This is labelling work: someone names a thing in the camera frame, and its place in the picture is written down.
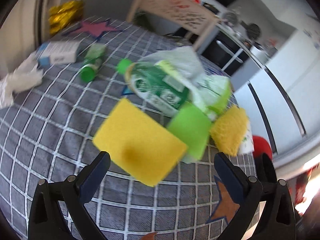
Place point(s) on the small green bottle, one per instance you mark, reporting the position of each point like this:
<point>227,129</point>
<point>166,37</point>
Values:
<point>93,60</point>

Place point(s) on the green sponge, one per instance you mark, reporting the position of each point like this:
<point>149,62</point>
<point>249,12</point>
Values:
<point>191,126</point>

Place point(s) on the gold foil bag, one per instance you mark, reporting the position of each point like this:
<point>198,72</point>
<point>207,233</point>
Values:
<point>64,15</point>

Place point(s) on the beige wooden cart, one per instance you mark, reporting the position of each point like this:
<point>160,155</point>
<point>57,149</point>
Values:
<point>187,14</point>

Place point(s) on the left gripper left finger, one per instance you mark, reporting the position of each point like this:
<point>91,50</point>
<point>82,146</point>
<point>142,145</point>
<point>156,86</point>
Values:
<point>46,220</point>

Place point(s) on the black built-in oven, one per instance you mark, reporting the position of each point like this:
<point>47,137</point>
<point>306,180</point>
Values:
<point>221,50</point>

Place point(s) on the white refrigerator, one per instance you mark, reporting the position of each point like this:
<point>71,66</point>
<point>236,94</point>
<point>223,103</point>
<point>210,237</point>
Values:
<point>281,97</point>

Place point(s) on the red stool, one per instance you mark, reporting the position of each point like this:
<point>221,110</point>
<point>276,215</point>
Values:
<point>261,146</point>

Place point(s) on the white plastic bag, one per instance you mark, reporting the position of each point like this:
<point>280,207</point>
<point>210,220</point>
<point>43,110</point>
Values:
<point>183,59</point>

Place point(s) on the yellow sponge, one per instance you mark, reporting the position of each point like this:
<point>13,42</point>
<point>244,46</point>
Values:
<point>138,144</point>

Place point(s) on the crumpled white tissue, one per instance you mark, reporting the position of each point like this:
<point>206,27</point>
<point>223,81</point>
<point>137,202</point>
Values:
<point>25,77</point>

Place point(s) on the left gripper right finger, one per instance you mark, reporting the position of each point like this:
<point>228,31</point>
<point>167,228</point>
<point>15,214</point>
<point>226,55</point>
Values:
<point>278,218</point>

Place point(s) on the yellow foam net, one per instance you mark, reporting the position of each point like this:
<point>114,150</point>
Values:
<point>229,130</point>

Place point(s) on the grey checked tablecloth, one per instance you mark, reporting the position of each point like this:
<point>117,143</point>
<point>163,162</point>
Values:
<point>47,134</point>

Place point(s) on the white rice cooker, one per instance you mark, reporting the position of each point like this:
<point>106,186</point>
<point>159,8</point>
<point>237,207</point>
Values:
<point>259,52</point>

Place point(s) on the black trash bin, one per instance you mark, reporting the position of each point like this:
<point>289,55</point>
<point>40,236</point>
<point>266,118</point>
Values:
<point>264,169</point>

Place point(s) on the white blue carton box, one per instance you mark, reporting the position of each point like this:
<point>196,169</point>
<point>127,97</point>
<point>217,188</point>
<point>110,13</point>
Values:
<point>57,52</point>

